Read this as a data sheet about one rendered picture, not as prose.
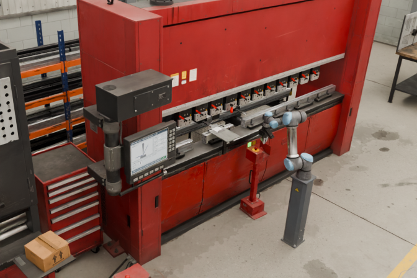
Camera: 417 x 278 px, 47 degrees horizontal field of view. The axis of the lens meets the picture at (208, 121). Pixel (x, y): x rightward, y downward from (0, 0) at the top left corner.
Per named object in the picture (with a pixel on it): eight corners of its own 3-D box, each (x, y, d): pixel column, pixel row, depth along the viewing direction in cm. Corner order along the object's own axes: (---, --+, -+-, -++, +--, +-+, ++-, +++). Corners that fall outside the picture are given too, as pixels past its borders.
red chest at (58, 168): (55, 278, 419) (44, 185, 375) (31, 248, 452) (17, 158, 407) (105, 254, 450) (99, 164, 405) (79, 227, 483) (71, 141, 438)
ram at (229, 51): (147, 122, 406) (146, 30, 370) (141, 118, 411) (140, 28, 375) (344, 57, 592) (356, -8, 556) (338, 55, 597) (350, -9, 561)
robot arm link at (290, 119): (304, 170, 433) (301, 111, 425) (289, 172, 428) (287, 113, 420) (297, 167, 444) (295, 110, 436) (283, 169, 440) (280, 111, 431)
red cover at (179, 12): (148, 28, 368) (147, 10, 362) (140, 25, 375) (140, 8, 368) (358, -9, 554) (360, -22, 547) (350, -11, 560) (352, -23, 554)
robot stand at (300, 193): (304, 240, 483) (316, 176, 448) (295, 249, 471) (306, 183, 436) (290, 232, 493) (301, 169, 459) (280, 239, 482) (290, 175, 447)
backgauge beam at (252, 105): (139, 152, 451) (139, 142, 446) (131, 146, 460) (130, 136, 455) (291, 95, 593) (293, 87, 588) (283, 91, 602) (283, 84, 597)
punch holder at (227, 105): (225, 111, 472) (226, 96, 465) (219, 108, 477) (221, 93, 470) (236, 107, 481) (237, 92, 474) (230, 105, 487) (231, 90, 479)
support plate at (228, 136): (227, 142, 453) (227, 141, 453) (208, 132, 470) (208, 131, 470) (240, 137, 465) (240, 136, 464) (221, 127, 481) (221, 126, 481)
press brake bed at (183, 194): (154, 249, 459) (154, 177, 422) (142, 238, 473) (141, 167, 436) (332, 153, 645) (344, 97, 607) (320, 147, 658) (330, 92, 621)
